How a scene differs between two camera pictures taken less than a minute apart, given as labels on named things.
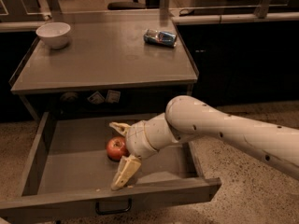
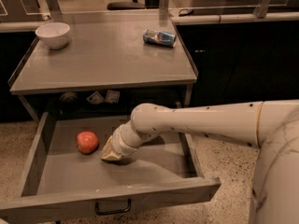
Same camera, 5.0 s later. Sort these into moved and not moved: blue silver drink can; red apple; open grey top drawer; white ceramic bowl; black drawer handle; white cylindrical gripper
Moved: red apple; white cylindrical gripper
Not moved: blue silver drink can; open grey top drawer; white ceramic bowl; black drawer handle
